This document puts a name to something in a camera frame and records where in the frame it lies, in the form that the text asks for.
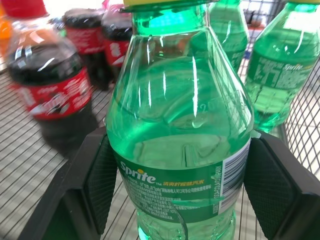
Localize orange soda bottle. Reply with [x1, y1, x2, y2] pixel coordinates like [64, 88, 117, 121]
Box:
[0, 7, 13, 65]

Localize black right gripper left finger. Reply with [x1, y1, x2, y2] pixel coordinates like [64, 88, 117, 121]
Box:
[18, 126, 118, 240]

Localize metal wire basket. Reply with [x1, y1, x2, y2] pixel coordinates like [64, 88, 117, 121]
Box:
[0, 0, 320, 240]

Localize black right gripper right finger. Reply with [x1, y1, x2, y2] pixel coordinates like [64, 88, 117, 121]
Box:
[244, 129, 320, 240]

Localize Coca-Cola bottle red label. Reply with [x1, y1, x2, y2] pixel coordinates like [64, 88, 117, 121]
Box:
[101, 3, 135, 81]
[62, 8, 111, 91]
[4, 0, 100, 151]

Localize green Sprite bottle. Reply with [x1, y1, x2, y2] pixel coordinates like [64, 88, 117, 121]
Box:
[243, 0, 320, 133]
[207, 0, 251, 72]
[103, 0, 255, 240]

